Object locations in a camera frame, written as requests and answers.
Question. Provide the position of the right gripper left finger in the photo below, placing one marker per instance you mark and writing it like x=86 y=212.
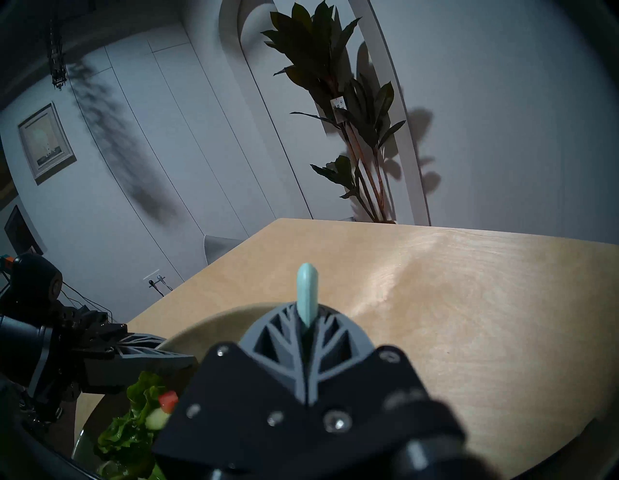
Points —
x=242 y=416

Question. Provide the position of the beige salad bowl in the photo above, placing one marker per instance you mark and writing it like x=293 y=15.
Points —
x=213 y=329

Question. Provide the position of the small white plant tag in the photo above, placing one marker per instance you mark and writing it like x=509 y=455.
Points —
x=338 y=104

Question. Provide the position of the framed wall picture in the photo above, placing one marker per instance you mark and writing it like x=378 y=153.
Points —
x=46 y=142

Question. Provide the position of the teal plastic fork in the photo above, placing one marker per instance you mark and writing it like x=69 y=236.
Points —
x=307 y=290

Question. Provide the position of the tall dark green potted plant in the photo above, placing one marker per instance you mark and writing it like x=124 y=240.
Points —
x=314 y=48

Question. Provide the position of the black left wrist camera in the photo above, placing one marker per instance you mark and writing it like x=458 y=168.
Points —
x=36 y=283

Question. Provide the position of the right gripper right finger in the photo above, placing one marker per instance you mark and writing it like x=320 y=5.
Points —
x=367 y=411

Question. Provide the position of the dark flat screen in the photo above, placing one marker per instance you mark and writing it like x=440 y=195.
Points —
x=20 y=232

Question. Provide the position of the mixed green vegetable salad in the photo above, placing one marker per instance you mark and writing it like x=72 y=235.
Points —
x=125 y=430

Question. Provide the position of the black hanging ornament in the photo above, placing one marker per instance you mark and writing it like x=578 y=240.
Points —
x=58 y=63

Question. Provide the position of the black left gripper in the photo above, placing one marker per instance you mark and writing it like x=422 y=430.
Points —
x=48 y=353

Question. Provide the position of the wall socket with black plug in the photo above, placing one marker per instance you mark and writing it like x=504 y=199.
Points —
x=155 y=281

